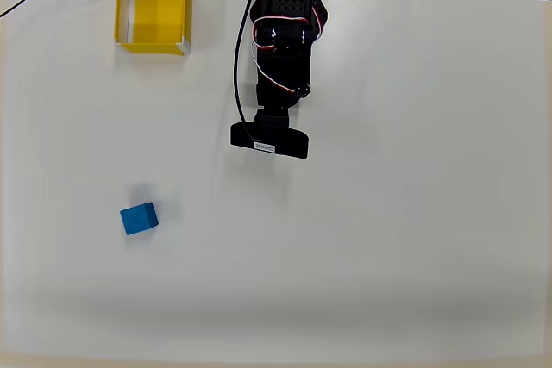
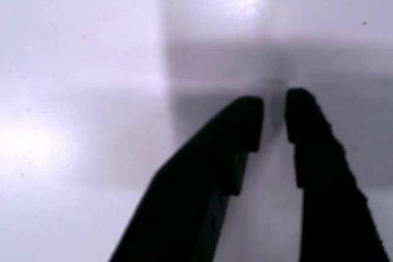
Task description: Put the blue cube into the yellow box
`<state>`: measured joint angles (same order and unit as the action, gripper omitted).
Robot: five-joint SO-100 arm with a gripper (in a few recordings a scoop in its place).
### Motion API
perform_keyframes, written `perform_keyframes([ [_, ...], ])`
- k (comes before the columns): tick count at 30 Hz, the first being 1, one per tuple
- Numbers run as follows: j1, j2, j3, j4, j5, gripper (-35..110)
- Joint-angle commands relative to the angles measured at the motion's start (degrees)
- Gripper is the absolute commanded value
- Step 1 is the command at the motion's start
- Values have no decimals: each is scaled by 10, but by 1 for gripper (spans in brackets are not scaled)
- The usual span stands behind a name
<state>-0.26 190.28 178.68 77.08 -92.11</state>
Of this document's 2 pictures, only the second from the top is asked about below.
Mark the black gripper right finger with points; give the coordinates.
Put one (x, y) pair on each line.
(325, 182)

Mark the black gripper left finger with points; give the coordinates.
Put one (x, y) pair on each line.
(208, 164)

